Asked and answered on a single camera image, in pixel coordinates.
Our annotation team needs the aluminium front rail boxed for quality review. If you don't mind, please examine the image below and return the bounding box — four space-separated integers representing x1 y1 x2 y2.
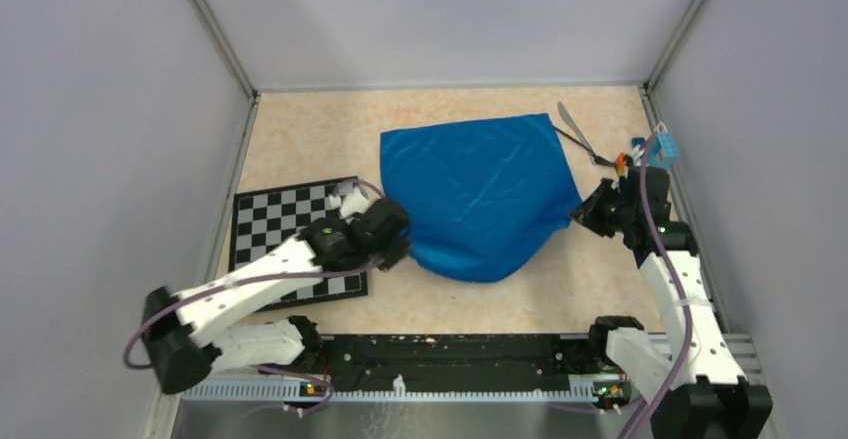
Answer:
142 333 790 439

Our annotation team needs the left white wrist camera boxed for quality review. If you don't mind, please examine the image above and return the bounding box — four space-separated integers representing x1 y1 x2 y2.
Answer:
329 181 372 220

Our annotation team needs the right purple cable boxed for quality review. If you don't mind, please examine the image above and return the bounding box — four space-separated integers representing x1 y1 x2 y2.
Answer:
616 134 695 439

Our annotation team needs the purple cable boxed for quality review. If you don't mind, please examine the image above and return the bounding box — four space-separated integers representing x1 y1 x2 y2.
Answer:
616 134 695 439
123 180 392 414

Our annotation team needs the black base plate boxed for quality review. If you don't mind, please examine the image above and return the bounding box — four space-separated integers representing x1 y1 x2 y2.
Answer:
290 334 628 393

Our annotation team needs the colourful toy block set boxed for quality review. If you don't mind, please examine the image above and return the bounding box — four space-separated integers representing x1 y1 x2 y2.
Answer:
614 122 679 176

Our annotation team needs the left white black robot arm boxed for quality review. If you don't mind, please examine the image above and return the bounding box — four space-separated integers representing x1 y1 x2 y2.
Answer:
128 193 411 395

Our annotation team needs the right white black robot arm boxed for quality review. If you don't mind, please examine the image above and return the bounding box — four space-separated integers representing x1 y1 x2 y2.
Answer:
570 166 773 438

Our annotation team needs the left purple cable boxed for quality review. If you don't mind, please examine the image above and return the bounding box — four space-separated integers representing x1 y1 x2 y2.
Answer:
123 180 392 414

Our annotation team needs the blue satin napkin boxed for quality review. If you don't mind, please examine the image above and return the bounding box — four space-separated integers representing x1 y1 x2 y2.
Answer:
379 113 581 283

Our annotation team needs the black white checkerboard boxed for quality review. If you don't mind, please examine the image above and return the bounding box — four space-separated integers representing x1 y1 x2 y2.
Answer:
229 175 370 313

